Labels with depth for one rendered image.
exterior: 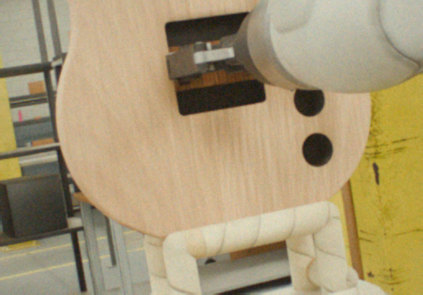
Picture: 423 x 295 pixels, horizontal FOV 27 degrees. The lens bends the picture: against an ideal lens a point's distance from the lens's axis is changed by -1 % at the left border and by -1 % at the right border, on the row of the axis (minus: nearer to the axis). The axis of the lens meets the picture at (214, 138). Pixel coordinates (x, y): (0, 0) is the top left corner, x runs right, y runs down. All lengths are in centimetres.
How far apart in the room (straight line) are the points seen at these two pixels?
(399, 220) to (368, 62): 139
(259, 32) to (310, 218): 30
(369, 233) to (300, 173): 102
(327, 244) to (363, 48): 42
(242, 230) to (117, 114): 18
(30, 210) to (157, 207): 458
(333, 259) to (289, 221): 7
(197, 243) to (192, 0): 26
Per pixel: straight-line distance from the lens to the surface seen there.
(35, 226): 549
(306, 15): 58
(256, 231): 91
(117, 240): 446
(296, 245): 102
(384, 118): 191
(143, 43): 91
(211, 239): 89
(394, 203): 193
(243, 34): 75
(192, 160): 92
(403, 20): 54
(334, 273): 95
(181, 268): 89
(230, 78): 93
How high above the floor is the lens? 135
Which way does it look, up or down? 3 degrees down
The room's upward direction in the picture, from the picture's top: 9 degrees counter-clockwise
